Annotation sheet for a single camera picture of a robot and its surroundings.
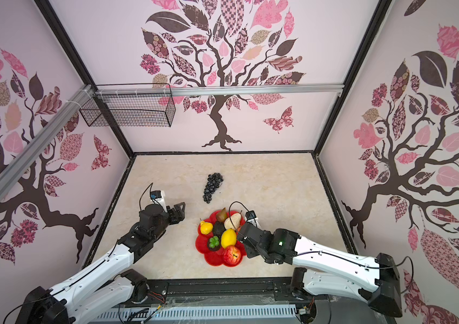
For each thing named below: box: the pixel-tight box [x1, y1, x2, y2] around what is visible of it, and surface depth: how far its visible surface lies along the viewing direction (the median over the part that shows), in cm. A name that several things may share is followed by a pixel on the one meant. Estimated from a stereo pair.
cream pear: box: [224, 212, 241, 231], surface depth 88 cm
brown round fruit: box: [216, 207, 227, 223], surface depth 90 cm
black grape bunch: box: [202, 172, 225, 204], surface depth 102 cm
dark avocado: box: [213, 220, 227, 239], surface depth 87 cm
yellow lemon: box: [220, 228, 237, 249], surface depth 84 cm
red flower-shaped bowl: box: [195, 210, 247, 267], surface depth 83 cm
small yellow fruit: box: [199, 220, 214, 235], surface depth 86 cm
